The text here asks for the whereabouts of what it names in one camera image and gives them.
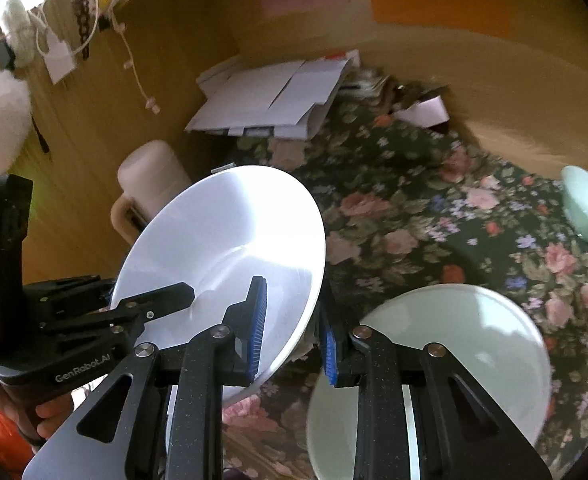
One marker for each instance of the left hand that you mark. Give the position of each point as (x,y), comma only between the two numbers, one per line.
(51,414)

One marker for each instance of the orange sticky note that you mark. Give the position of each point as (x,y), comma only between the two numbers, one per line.
(486,17)

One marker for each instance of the white charger with cable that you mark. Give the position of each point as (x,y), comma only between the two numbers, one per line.
(51,46)

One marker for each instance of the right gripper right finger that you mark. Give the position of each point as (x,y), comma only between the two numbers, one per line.
(374,369)

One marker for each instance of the floral tablecloth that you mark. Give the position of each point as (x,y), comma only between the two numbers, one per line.
(404,207)

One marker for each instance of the stack of books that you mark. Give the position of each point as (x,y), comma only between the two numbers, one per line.
(369,85)

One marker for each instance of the pink thermos mug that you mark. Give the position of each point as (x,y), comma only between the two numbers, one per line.
(150,178)

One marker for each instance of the white bowl black spots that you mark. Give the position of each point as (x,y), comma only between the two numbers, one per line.
(216,236)

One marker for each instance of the patterned brown headband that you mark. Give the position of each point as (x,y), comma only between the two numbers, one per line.
(87,21)

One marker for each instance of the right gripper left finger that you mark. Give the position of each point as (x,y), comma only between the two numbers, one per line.
(158,414)

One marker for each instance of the mint green plate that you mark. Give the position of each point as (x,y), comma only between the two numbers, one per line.
(439,374)

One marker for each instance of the white paper stack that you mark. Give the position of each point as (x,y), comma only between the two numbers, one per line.
(289,100)

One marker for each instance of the small white box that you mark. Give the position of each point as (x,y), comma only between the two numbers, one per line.
(425,114)

